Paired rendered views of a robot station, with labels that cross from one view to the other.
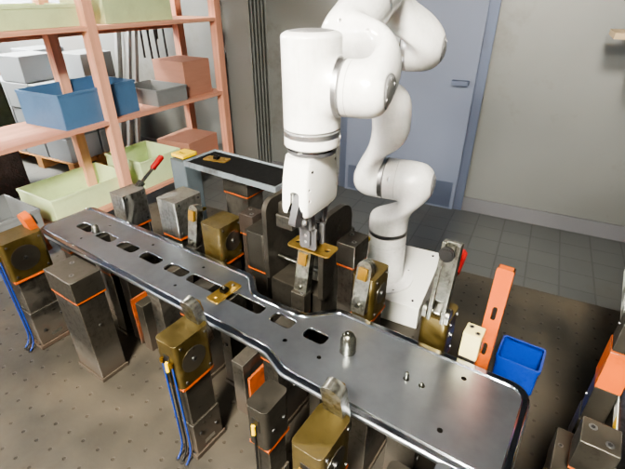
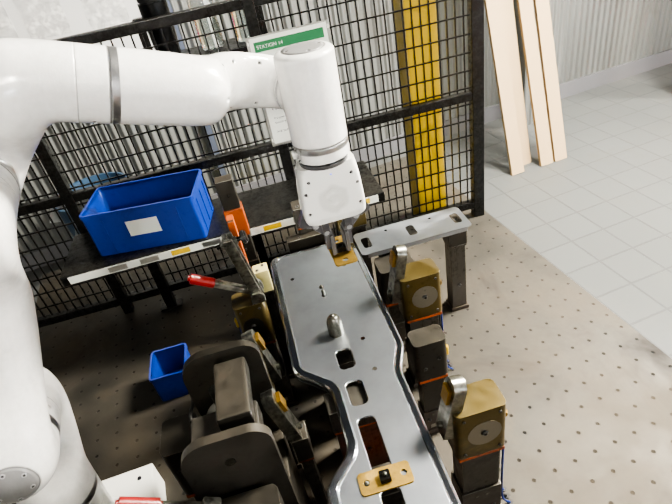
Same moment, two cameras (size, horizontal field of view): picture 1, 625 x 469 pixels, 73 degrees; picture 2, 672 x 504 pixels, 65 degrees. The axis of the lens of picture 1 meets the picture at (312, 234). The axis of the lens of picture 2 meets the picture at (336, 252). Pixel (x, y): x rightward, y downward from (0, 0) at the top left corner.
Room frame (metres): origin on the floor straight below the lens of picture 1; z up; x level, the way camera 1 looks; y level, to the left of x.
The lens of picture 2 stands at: (1.11, 0.55, 1.76)
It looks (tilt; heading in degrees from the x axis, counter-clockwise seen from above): 36 degrees down; 230
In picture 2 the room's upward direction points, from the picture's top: 12 degrees counter-clockwise
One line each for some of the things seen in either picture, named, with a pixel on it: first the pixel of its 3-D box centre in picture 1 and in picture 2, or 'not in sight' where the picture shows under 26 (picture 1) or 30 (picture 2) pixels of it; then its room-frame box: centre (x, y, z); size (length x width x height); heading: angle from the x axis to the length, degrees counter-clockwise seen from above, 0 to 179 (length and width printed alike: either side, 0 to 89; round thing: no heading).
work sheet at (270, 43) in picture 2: not in sight; (298, 85); (0.16, -0.58, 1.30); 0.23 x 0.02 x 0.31; 146
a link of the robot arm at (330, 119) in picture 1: (314, 80); (310, 93); (0.63, 0.00, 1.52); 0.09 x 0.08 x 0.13; 67
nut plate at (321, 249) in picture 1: (312, 244); (340, 248); (0.63, 0.00, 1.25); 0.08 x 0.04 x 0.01; 58
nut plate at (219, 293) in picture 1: (224, 290); (385, 476); (0.82, 0.21, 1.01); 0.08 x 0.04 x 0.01; 145
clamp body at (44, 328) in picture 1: (30, 290); not in sight; (0.98, 0.81, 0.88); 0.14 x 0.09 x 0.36; 146
